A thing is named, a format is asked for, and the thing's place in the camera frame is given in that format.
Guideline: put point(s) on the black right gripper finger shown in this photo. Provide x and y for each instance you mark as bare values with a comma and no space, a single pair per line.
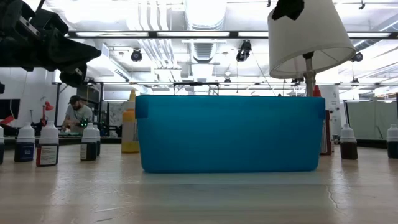
281,7
295,7

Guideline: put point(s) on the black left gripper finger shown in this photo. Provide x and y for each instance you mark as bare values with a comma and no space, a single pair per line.
73,76
49,21

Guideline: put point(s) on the small dark food coloring bottle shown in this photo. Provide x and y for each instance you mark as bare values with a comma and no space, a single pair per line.
348,149
88,152
392,149
1,149

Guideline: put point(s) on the large yellow food coloring bottle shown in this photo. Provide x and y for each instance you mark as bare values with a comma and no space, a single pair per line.
129,130

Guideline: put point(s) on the blue plastic bin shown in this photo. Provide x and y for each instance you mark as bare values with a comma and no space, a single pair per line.
230,133

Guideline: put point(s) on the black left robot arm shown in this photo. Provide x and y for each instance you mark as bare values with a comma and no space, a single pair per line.
6,31

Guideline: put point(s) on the small red food coloring bottle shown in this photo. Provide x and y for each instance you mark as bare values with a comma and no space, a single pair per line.
47,155

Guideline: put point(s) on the small blue food coloring bottle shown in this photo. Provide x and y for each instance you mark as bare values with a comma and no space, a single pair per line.
25,152

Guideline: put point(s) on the white shade silver table lamp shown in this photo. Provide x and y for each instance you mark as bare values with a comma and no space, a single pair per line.
311,37

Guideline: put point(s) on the person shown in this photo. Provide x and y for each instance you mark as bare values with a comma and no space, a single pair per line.
77,113

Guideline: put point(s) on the red desk lamp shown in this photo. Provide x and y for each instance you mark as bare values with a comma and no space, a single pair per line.
48,106

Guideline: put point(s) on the black ceiling spotlight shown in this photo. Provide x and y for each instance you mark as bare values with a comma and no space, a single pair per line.
136,55
357,57
244,50

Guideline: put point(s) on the black monitor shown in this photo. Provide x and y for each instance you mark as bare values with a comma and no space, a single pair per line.
9,109

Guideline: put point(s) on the red slanted object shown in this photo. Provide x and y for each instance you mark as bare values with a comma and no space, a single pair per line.
7,120

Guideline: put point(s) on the black overhead crossbar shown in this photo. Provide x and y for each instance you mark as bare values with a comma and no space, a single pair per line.
152,34

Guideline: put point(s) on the white cabinet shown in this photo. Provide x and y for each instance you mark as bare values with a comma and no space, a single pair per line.
335,105

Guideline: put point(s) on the grey green partition panel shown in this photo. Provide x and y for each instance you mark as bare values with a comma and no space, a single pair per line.
370,121

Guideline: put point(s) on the black background rack frame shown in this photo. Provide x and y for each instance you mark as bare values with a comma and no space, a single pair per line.
57,102

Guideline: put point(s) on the black aluminium table frame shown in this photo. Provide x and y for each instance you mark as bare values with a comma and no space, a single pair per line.
109,140

